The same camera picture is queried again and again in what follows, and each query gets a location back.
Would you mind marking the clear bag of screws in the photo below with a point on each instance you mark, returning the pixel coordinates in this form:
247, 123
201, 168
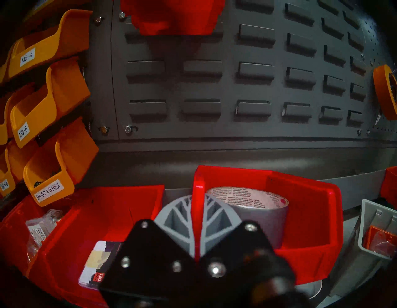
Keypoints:
40, 229

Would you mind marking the yellow bin labelled M4-0.7 HEX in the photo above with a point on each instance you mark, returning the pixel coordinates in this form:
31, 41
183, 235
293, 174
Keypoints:
74, 155

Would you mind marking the orange bin with glue bottles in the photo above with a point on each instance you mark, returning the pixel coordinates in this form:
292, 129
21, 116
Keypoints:
390, 186

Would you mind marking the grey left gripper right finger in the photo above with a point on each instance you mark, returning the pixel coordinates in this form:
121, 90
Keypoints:
242, 248

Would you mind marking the red bin with screw bag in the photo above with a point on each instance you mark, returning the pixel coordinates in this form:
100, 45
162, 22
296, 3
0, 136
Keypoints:
12, 236

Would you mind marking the clear bag of red parts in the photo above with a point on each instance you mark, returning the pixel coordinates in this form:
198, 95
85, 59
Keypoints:
384, 245

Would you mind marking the yellow bin labelled M3-4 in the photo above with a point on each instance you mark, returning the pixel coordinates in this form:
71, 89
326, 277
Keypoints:
62, 37

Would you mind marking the orange wall bin with contents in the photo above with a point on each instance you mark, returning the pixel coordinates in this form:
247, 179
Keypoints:
173, 18

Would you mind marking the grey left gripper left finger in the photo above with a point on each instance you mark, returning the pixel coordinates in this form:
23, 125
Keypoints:
149, 254

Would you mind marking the sandpaper card pack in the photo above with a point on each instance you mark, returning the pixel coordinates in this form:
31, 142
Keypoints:
99, 264

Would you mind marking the grey pegboard with hand tools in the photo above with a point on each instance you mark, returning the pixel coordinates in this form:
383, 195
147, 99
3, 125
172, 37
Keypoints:
376, 40

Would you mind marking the orange masking tape roll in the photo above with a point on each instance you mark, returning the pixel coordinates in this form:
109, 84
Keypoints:
383, 90

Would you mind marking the grey duct tape roll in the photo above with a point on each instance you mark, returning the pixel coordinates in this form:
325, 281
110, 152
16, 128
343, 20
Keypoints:
263, 223

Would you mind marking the yellow bin labelled M3-6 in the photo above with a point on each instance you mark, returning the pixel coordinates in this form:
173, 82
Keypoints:
62, 87

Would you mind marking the yellow bin labelled M4-6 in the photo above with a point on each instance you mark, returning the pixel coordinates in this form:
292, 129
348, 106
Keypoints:
3, 71

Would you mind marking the red bin holding tape roll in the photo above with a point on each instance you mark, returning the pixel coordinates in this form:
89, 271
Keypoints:
310, 217

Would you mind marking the orange bin holding plastic bag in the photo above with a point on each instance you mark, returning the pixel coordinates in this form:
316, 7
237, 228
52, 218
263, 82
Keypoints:
367, 236

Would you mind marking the grey louvered wall panel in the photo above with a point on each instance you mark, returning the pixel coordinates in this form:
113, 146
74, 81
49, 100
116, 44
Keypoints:
263, 87

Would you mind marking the yellow bin labelled M2.5-5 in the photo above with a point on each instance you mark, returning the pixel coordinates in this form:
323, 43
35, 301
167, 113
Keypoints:
18, 161

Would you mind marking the red bin with card pack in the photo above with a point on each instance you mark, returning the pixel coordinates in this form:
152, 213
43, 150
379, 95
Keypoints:
93, 217

